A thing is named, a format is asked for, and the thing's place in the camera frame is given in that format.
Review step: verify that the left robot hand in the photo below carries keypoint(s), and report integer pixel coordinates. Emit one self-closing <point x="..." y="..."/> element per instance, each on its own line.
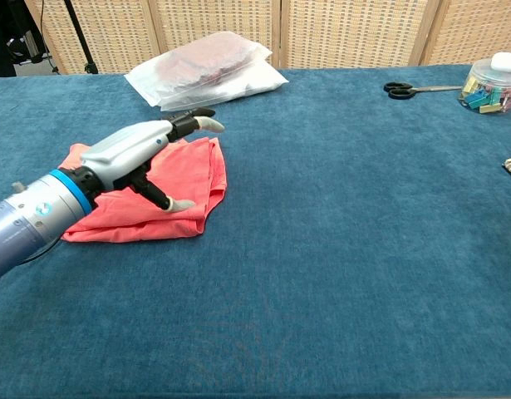
<point x="126" y="145"/>

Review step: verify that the red t-shirt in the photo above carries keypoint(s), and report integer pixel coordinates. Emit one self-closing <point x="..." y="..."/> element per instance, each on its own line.
<point x="188" y="178"/>

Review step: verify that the bagged dark red garment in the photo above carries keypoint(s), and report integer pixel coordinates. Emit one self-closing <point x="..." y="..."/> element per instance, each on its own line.
<point x="205" y="62"/>

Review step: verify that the black tripod stand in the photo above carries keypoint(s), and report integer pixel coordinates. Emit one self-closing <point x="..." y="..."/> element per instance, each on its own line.
<point x="78" y="37"/>

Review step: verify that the plastic bag with white garment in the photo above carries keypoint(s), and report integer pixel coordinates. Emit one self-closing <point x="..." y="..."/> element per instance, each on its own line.
<point x="259" y="81"/>

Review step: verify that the blue carpet table cover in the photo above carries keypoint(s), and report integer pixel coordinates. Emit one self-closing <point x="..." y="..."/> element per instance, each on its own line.
<point x="321" y="249"/>

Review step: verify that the woven wooden folding screen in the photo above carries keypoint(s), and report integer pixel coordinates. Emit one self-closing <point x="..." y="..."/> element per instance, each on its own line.
<point x="342" y="33"/>

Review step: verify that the clear jar of binder clips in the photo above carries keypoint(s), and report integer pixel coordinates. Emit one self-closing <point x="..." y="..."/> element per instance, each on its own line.
<point x="483" y="95"/>

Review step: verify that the white earbuds case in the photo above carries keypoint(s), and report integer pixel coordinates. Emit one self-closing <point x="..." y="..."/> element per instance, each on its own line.
<point x="505" y="62"/>

